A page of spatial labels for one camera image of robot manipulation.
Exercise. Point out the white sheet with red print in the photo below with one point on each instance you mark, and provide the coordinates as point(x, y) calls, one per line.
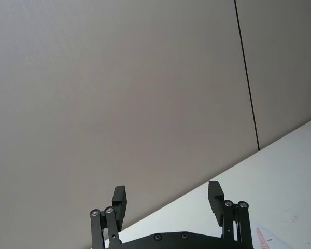
point(267, 240)

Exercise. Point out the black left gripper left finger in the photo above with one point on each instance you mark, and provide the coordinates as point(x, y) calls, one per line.
point(118, 205)

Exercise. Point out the white table cloth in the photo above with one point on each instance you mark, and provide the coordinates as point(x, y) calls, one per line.
point(274, 176)

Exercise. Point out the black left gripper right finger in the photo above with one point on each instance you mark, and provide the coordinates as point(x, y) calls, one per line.
point(215, 205)

